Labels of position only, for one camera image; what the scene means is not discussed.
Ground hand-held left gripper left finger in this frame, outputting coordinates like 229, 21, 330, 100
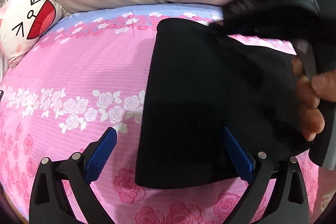
29, 127, 118, 224

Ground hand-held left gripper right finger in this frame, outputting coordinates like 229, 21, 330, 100
223, 126, 309, 224

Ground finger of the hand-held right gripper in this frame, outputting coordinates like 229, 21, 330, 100
222, 0, 279, 39

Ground black pants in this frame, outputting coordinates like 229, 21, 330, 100
134, 18, 313, 190

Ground person's right hand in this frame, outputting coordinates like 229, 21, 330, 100
291, 55, 336, 142

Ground pink rose print bed sheet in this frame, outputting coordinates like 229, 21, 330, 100
0, 2, 336, 224

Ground cartoon face pillow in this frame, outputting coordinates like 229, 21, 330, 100
0, 0, 67, 67

